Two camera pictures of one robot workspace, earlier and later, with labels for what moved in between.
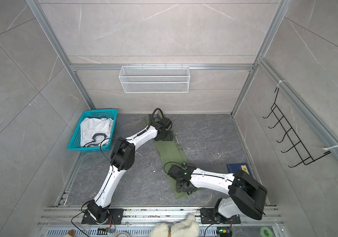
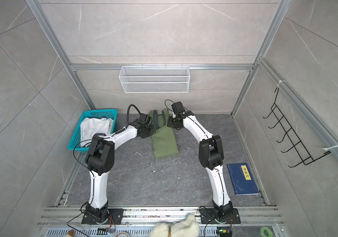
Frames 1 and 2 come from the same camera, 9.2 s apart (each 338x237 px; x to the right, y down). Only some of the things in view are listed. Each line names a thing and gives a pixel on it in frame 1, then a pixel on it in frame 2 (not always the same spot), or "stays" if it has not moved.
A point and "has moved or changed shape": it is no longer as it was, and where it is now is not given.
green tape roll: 262,231 stays
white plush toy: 187,226 stays
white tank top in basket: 96,132 stays
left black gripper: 170,137 to 153,131
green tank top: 171,154 has moved or changed shape
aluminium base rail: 139,221 stays
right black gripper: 179,189 to 171,125
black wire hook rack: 302,151 stays
